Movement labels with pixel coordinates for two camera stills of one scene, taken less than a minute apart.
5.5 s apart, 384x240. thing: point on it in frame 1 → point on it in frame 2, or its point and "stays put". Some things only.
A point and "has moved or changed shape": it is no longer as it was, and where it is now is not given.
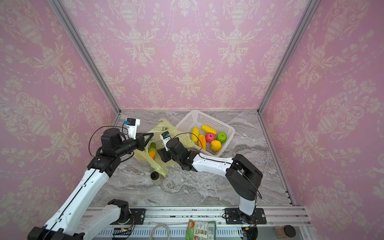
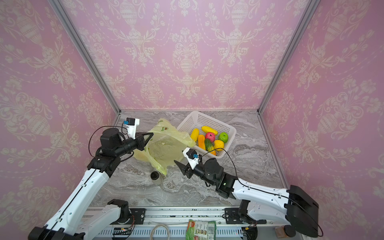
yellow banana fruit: (208, 129) stays put
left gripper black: (141, 142) stays put
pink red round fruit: (209, 137) stays put
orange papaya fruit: (202, 139) stays put
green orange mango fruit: (152, 150) → (210, 147)
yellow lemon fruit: (195, 131) stays put
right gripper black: (165, 154) → (189, 171)
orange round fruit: (216, 145) has moved or changed shape
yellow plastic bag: (157, 162) stays put
